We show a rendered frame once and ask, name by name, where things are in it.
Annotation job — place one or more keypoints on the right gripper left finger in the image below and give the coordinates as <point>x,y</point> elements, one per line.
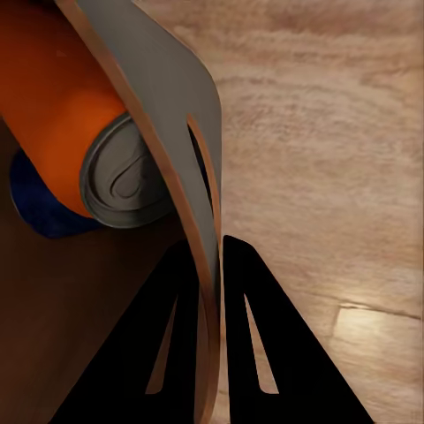
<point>112,388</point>

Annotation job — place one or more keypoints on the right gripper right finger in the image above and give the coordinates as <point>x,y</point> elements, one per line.
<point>311,389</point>

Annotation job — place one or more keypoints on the can of soda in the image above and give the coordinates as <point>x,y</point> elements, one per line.
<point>59,104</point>
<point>41,209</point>

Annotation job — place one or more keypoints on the trash can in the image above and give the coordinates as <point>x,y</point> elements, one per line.
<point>60,298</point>

